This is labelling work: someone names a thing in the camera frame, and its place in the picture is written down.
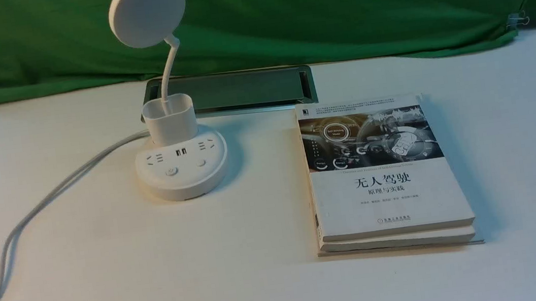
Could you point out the top white self-driving book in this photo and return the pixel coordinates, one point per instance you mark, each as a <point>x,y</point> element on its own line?
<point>376,169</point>

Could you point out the bottom white book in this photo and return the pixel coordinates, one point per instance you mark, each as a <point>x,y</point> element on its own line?
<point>463,235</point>

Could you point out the silver binder clip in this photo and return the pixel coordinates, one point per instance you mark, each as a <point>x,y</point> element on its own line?
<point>515,20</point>

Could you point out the green backdrop cloth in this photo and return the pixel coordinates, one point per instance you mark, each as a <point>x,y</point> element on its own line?
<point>55,46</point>

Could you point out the white desk lamp power strip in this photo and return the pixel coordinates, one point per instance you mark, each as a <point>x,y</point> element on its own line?
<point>184,159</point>

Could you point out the metal desk cable tray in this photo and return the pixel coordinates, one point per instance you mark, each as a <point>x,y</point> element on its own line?
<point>259,89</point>

